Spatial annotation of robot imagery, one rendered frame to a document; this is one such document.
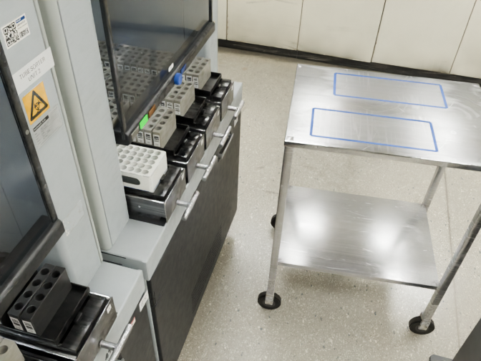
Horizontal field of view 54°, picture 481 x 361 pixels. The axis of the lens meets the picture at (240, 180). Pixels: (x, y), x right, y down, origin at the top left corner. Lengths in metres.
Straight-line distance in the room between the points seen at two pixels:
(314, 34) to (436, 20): 0.76
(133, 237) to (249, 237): 1.04
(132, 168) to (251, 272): 0.99
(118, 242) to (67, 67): 0.47
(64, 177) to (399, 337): 1.43
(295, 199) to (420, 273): 0.54
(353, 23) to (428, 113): 1.86
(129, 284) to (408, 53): 2.70
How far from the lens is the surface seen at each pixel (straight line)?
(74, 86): 0.86
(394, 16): 3.30
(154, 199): 1.14
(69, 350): 0.92
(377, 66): 3.50
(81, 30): 0.87
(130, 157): 1.18
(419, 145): 1.38
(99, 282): 1.09
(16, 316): 0.90
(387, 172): 2.59
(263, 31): 3.44
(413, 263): 1.80
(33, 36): 0.76
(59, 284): 0.93
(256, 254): 2.06
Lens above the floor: 1.59
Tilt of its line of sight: 42 degrees down
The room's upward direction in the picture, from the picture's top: 3 degrees clockwise
